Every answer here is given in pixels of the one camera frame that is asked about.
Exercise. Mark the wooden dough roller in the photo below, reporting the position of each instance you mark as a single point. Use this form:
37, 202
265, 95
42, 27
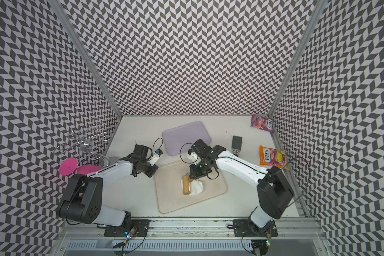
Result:
186, 184

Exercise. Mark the pink plastic wine glass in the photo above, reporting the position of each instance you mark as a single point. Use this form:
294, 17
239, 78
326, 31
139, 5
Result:
71, 165

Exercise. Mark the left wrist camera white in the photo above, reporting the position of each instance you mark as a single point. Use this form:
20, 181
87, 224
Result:
155, 157

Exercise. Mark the black handled metal scraper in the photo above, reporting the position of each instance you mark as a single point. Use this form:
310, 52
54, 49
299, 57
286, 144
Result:
236, 145

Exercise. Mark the metal wire glass rack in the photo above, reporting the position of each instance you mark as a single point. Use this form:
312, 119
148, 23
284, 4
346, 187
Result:
84, 140

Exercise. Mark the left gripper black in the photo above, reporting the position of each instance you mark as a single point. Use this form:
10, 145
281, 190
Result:
154, 168

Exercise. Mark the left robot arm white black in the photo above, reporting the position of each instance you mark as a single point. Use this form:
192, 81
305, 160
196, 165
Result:
82, 199

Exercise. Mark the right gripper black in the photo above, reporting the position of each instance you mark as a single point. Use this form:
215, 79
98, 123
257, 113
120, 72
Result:
192, 170

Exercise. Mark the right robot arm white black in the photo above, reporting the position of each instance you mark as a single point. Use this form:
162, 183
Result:
273, 189

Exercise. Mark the orange yellow snack bag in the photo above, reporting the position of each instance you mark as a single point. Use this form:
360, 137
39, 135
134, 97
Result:
272, 157

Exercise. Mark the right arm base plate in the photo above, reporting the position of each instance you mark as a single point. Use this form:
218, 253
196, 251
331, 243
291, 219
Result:
248, 228

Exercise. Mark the purple plastic tray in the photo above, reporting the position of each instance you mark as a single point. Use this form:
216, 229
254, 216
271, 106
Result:
189, 133

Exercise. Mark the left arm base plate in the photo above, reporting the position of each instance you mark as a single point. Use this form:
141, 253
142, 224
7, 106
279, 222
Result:
141, 226

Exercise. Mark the beige plastic tray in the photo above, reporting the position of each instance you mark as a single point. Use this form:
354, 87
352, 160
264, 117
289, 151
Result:
169, 181

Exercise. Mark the white dough ball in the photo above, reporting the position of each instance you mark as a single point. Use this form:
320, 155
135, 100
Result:
196, 188

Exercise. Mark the pink snack bag far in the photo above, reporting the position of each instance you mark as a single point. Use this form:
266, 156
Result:
262, 122

